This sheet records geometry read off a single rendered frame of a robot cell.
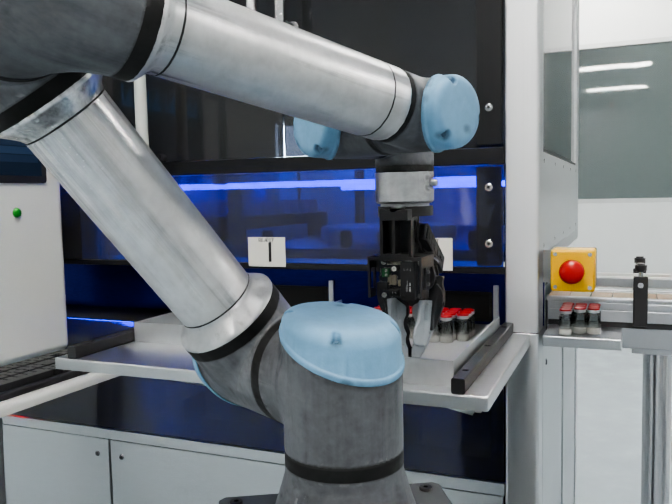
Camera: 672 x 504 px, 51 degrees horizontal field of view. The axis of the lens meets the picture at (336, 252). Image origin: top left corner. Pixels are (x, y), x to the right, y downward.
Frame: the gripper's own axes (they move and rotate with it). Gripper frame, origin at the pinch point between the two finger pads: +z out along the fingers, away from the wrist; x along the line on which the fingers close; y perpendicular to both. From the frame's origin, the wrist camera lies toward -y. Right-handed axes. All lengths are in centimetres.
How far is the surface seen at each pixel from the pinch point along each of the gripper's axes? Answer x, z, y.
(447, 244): -3.7, -11.9, -35.6
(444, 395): 5.5, 4.0, 4.4
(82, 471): -92, 43, -35
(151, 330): -50, 1, -10
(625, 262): 25, 39, -495
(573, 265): 18.3, -8.9, -32.3
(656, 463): 32, 30, -50
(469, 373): 8.0, 1.7, 1.1
